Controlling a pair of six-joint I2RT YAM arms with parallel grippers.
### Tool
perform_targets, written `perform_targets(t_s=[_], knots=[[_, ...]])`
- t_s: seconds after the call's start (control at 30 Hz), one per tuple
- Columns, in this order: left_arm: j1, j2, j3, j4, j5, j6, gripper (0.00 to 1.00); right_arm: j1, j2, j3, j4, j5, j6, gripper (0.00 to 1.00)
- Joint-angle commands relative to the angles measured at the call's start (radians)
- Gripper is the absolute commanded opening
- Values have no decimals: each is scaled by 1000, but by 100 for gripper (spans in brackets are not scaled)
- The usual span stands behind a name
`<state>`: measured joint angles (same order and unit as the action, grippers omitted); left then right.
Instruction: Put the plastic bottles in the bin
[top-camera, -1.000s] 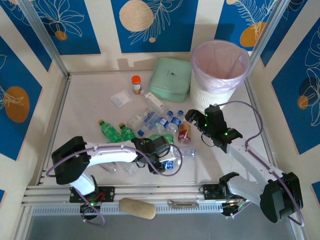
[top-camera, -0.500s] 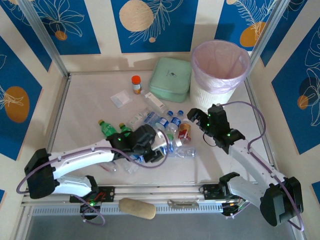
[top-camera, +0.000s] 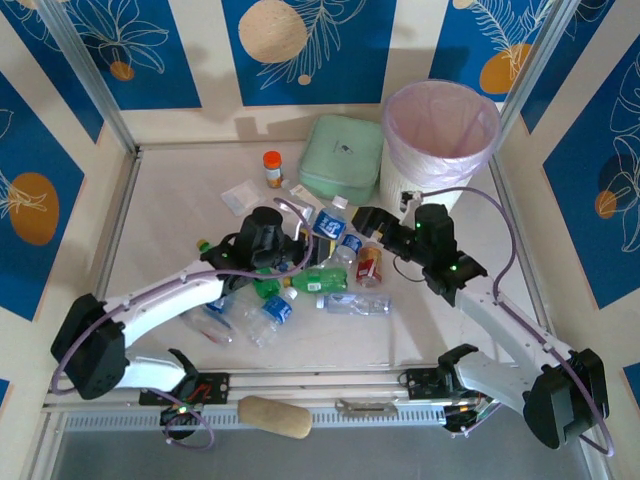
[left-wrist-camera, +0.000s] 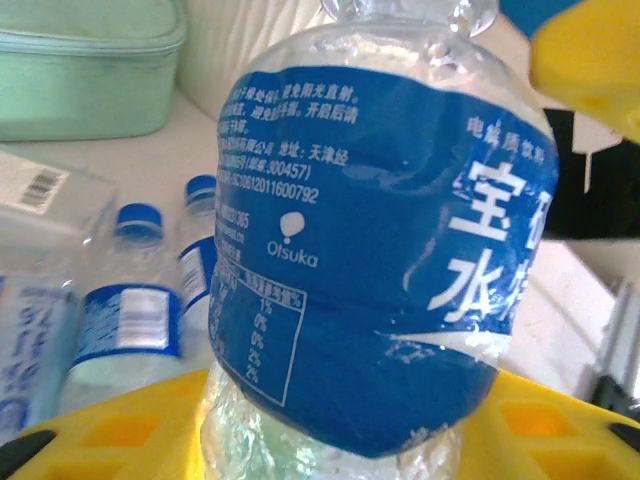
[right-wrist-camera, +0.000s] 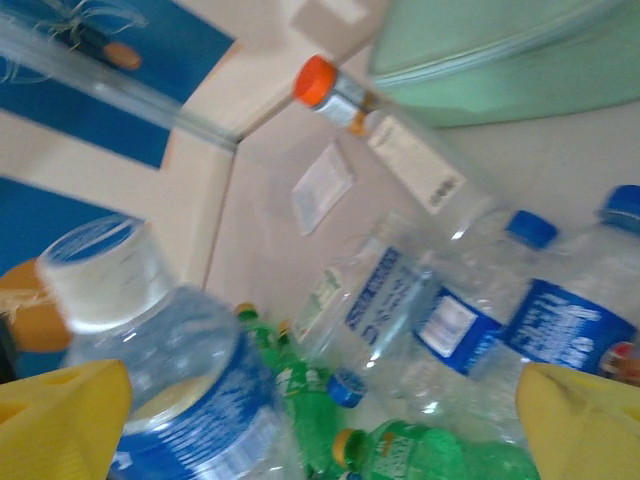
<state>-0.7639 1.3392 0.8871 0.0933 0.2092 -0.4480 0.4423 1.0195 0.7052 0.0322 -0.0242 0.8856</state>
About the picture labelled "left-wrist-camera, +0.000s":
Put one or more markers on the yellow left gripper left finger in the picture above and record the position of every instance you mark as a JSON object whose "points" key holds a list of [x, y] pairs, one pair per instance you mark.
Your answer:
{"points": [[75, 465]]}

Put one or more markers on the large blue-label clear bottle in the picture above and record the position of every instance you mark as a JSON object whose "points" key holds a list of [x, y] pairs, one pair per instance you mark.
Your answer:
{"points": [[350, 250]]}

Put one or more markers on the small blue-capped water bottle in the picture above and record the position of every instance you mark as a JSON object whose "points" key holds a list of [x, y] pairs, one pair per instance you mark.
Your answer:
{"points": [[192, 260], [125, 320]]}

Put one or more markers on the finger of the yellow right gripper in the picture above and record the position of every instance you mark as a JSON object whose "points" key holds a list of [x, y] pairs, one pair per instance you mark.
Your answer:
{"points": [[590, 60]]}

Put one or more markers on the mint green zip case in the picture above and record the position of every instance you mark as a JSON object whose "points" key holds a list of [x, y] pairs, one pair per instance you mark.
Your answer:
{"points": [[75, 90]]}

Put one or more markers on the aluminium frame post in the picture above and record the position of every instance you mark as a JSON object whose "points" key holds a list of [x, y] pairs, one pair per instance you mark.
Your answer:
{"points": [[622, 340]]}

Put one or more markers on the clear plastic bag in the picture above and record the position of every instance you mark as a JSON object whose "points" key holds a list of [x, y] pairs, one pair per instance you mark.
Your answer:
{"points": [[35, 185]]}

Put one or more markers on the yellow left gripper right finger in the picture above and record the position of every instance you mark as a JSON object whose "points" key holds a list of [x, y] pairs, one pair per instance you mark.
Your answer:
{"points": [[550, 450]]}

